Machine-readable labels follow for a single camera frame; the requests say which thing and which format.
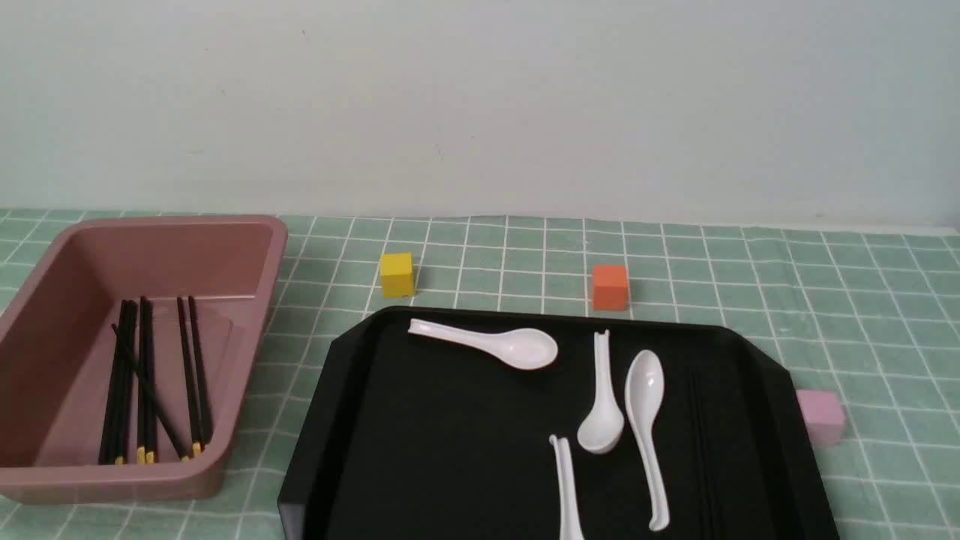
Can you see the yellow cube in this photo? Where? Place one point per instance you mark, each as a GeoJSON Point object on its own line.
{"type": "Point", "coordinates": [397, 275]}

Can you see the white spoon top left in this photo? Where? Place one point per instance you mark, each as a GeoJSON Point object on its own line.
{"type": "Point", "coordinates": [525, 349]}

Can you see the orange cube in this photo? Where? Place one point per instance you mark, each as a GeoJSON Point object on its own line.
{"type": "Point", "coordinates": [610, 286]}

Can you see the black plastic tray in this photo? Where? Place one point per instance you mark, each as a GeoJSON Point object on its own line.
{"type": "Point", "coordinates": [411, 437]}

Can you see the white spoon right long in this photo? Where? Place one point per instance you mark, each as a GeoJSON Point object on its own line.
{"type": "Point", "coordinates": [644, 390]}

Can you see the white spoon centre upside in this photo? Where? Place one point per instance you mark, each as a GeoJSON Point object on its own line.
{"type": "Point", "coordinates": [602, 428]}

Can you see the white spoon bottom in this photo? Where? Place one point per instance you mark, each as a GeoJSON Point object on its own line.
{"type": "Point", "coordinates": [569, 518]}

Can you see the black chopstick far right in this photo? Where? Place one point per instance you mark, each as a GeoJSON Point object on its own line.
{"type": "Point", "coordinates": [205, 407]}

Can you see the black chopstick right inner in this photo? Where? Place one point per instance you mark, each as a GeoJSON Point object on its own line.
{"type": "Point", "coordinates": [196, 445]}

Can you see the black chopstick middle left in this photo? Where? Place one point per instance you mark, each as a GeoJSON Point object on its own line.
{"type": "Point", "coordinates": [143, 406]}

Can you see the black diagonal chopstick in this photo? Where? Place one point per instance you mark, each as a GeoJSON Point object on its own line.
{"type": "Point", "coordinates": [177, 444]}

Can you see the black chopstick middle right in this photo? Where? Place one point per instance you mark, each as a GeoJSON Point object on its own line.
{"type": "Point", "coordinates": [148, 359]}

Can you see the pink cube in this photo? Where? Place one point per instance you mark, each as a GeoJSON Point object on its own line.
{"type": "Point", "coordinates": [823, 416]}

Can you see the black chopstick far left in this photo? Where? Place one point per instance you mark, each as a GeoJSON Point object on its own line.
{"type": "Point", "coordinates": [109, 453]}

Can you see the green checkered tablecloth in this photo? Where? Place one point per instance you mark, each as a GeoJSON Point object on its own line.
{"type": "Point", "coordinates": [868, 316]}

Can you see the pink plastic bin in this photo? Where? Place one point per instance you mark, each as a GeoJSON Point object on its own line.
{"type": "Point", "coordinates": [211, 276]}

